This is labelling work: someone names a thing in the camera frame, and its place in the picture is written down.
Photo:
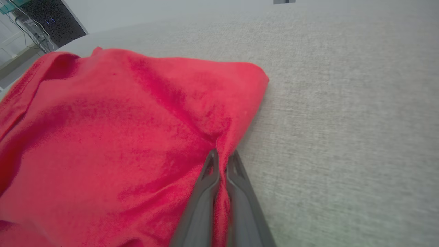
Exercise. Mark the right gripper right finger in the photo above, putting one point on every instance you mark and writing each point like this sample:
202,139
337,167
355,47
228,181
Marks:
245,223

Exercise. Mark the grey partition bottom rail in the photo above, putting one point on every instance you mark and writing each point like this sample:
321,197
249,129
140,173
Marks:
17,63

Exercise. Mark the black computer case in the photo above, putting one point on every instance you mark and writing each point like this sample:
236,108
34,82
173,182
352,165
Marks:
58,20

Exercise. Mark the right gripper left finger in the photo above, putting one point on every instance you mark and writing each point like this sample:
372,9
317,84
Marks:
199,219

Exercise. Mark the red basketball jersey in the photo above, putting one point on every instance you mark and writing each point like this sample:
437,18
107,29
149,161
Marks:
103,137

